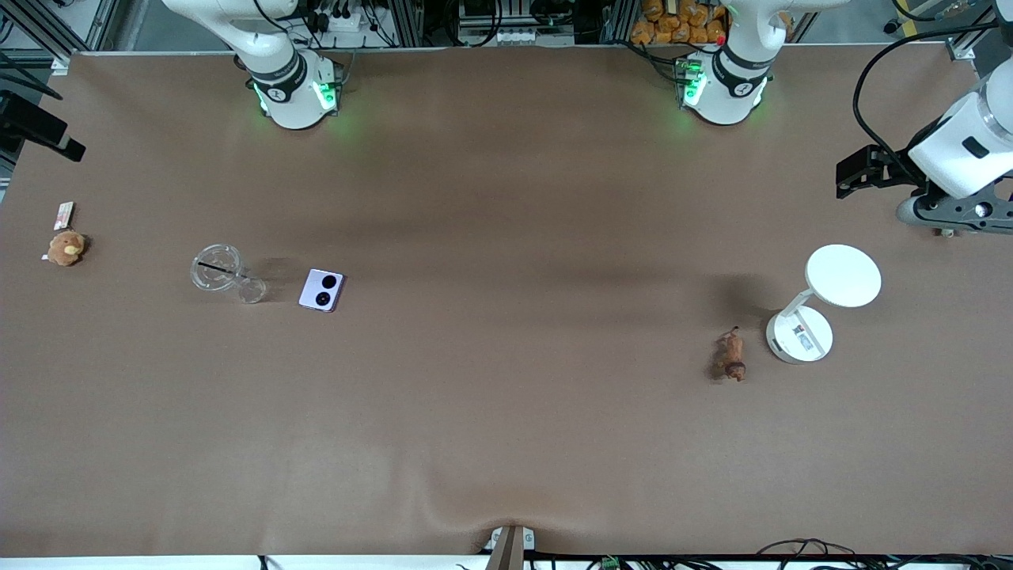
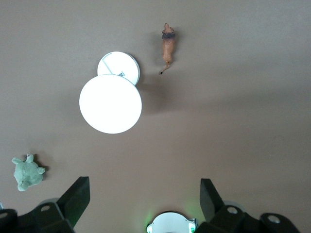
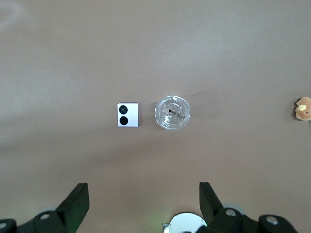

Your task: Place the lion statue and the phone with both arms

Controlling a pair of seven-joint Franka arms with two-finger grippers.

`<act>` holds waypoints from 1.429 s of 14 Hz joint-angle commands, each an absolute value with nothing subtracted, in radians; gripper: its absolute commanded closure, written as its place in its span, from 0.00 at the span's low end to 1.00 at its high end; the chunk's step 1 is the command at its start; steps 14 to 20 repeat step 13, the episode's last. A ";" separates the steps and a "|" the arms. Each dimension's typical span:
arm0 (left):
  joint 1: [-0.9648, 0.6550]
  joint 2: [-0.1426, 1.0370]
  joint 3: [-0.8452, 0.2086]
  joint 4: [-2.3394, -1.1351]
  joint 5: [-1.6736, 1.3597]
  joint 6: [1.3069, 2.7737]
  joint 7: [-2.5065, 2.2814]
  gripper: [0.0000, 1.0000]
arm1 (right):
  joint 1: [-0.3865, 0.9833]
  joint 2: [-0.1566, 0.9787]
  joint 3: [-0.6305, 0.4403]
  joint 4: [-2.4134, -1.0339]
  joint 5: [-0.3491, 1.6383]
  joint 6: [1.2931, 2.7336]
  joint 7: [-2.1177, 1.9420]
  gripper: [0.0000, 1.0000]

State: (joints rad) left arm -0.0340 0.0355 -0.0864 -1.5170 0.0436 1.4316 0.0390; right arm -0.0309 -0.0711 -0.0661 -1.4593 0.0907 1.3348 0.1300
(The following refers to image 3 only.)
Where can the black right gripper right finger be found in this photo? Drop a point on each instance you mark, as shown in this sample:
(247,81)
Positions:
(210,206)

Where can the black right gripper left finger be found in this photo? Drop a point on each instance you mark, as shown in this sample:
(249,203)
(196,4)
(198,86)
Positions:
(75,208)

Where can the lavender flip phone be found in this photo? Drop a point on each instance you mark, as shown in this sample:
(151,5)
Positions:
(128,114)

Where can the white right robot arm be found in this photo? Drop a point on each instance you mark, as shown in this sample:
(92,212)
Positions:
(185,223)

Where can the clear plastic lidded cup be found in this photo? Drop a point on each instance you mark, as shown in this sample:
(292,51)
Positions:
(172,121)

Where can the black drinking straw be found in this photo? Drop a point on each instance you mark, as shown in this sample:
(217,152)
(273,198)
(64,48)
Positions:
(176,114)

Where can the brown plush toy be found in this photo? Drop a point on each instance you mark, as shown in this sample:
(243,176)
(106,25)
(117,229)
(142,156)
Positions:
(303,109)

